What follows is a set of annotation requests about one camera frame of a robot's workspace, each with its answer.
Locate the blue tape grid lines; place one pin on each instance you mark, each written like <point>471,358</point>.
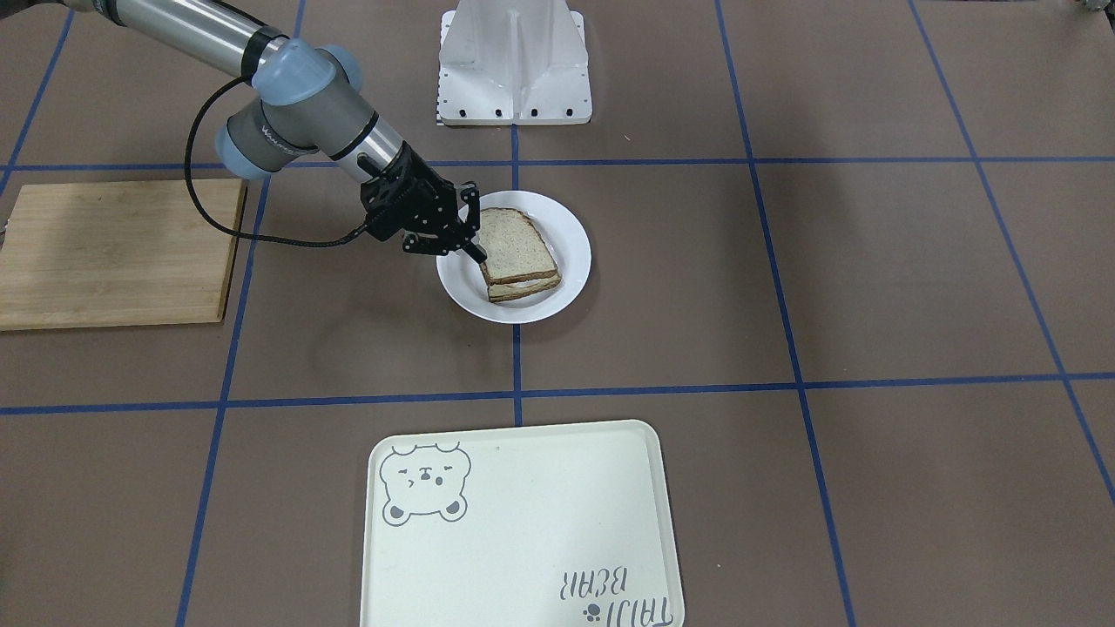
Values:
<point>852,260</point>

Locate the cream bear serving tray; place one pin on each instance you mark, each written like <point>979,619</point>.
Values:
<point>555,525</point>

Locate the white round plate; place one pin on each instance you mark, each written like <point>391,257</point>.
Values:
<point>564,236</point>

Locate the wooden cutting board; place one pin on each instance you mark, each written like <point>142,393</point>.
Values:
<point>112,254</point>

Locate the bread slice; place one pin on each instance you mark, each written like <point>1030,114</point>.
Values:
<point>505,292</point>
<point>515,249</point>

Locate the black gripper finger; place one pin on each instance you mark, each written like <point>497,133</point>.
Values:
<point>475,252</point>

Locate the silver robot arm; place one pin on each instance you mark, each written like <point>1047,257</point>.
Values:
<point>308,100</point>

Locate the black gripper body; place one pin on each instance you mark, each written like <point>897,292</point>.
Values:
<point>426,193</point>

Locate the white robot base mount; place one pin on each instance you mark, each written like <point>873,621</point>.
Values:
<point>513,63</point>

